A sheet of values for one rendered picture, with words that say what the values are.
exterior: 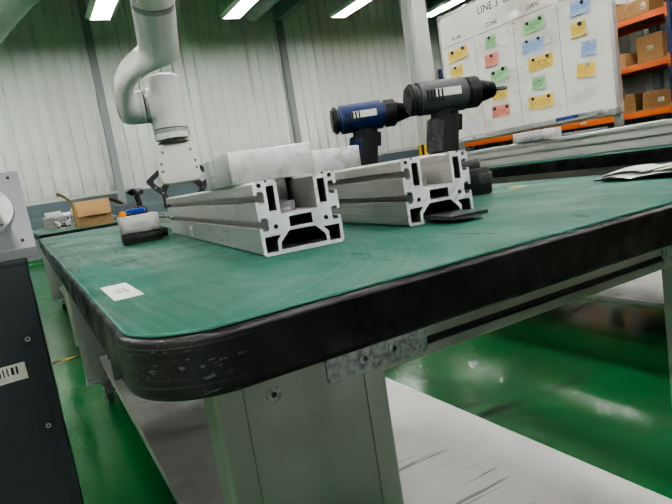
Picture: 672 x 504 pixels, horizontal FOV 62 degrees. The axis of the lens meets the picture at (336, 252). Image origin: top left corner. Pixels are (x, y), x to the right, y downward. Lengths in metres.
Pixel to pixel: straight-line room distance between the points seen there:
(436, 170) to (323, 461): 0.42
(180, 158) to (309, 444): 1.05
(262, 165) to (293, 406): 0.33
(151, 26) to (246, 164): 0.67
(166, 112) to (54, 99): 11.24
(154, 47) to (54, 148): 11.20
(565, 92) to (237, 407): 3.72
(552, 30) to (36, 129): 10.26
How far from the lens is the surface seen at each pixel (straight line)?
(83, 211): 3.60
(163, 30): 1.33
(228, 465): 0.49
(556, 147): 2.48
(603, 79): 3.89
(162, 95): 1.45
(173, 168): 1.45
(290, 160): 0.72
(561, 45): 4.08
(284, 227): 0.64
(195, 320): 0.38
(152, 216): 1.26
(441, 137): 1.06
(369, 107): 1.21
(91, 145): 12.57
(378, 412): 0.54
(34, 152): 12.49
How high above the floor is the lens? 0.86
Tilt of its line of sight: 8 degrees down
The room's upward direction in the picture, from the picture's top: 9 degrees counter-clockwise
